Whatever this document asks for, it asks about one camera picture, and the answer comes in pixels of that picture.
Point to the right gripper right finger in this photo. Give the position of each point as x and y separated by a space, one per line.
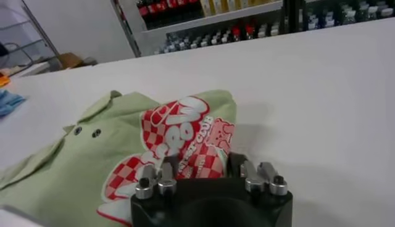
262 179

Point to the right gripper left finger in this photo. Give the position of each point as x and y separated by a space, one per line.
157 182

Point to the green polo shirt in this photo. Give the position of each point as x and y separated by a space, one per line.
77 172

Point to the small red-cap cola bottle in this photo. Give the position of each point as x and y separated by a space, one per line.
236 33
249 31

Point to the open cardboard box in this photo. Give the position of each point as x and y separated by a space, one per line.
71 59

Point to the open glass cooler door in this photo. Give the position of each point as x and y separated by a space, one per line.
127 31

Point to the white cooler shelf board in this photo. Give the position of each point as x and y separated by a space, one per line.
216 18

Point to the crumpled light blue shirt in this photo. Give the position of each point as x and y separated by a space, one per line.
9 101

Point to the small orange object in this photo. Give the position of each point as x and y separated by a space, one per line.
4 80

